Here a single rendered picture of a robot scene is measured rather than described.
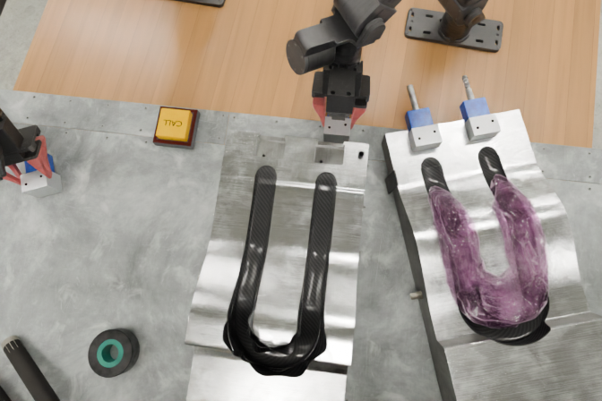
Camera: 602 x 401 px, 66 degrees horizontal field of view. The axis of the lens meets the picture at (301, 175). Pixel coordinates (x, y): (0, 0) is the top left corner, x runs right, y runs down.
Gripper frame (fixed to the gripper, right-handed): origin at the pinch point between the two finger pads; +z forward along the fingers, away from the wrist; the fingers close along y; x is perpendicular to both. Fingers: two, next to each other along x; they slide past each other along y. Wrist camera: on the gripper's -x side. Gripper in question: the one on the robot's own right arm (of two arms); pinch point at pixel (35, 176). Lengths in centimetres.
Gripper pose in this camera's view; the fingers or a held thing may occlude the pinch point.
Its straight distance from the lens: 103.3
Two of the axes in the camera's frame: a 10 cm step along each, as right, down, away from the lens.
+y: 9.6, -2.7, 0.3
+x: -2.1, -6.8, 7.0
